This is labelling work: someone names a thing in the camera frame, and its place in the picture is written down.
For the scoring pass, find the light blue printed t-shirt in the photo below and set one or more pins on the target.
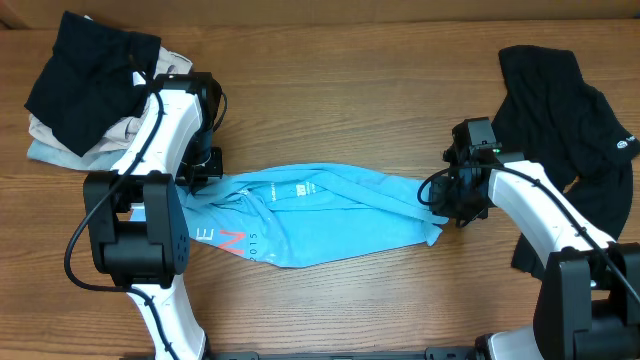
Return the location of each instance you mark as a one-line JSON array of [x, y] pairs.
[[302, 215]]

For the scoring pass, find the beige folded garment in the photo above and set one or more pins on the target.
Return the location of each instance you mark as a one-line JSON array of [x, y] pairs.
[[120, 135]]

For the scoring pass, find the black garment on right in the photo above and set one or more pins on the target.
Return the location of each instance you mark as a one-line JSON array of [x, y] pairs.
[[552, 116]]

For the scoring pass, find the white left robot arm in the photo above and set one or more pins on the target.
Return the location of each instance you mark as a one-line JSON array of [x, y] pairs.
[[137, 229]]

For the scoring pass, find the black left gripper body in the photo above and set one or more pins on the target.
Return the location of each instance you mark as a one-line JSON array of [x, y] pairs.
[[201, 173]]

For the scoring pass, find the pale blue folded garment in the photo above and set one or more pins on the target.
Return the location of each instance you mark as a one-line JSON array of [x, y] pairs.
[[100, 161]]

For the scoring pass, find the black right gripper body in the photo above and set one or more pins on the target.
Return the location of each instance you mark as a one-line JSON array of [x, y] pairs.
[[460, 200]]

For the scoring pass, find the black folded garment on stack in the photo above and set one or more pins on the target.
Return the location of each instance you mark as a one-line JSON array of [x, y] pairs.
[[87, 85]]

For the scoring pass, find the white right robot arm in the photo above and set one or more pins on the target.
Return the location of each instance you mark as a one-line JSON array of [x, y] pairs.
[[588, 304]]

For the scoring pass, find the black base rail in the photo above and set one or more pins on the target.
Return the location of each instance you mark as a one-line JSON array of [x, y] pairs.
[[345, 356]]

